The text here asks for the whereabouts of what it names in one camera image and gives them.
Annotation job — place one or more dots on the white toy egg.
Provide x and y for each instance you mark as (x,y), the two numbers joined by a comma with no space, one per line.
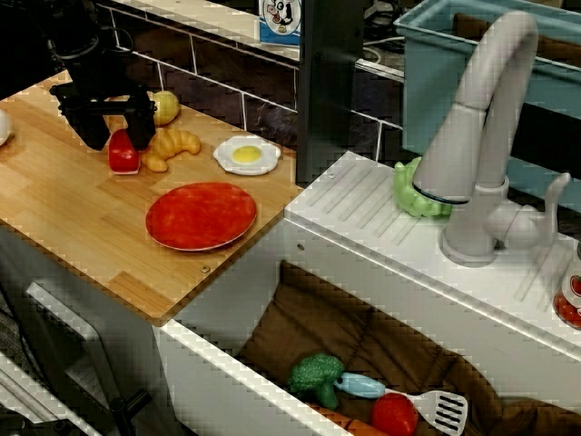
(3,127)

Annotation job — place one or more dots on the narrow black upright post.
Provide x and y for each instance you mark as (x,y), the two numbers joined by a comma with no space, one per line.
(327,91)

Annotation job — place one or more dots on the yellow toy potato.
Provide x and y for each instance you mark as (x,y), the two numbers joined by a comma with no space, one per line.
(165,108)

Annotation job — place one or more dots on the blue and white milk carton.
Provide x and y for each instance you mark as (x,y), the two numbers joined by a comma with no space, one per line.
(279,20)

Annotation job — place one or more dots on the green toy lettuce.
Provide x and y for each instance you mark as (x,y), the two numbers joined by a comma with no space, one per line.
(410,191)

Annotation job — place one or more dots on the cream shelf board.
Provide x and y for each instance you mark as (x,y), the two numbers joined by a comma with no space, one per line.
(204,18)

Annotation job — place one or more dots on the blue plastic bin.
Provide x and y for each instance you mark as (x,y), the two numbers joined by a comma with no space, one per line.
(549,91)

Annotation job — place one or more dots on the red toy tomato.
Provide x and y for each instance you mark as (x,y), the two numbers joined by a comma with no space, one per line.
(394,415)

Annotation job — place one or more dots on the grey toy faucet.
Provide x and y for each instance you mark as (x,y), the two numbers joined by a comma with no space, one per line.
(481,118)

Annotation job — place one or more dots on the green toy broccoli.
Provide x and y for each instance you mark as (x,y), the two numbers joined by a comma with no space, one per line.
(318,374)

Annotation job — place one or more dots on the orange toy croissant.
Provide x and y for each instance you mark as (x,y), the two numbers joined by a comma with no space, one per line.
(170,145)

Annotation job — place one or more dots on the brown quilted cloth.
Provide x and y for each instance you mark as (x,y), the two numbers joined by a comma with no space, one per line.
(363,336)

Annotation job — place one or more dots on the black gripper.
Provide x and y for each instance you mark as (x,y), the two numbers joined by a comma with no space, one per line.
(97,97)

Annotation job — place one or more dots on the red plate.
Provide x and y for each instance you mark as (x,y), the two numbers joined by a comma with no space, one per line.
(199,215)

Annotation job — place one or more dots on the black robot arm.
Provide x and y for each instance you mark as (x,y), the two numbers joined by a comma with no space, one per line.
(77,41)

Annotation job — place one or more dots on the white toy kitchen cabinet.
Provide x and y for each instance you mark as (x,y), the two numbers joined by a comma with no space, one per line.
(363,254)

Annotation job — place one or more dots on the orange toy carrot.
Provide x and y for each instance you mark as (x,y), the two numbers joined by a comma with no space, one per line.
(345,422)

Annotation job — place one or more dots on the toy fried egg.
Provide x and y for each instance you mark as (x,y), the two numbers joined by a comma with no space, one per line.
(247,155)

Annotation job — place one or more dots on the tomato print can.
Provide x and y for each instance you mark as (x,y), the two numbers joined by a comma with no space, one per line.
(569,295)

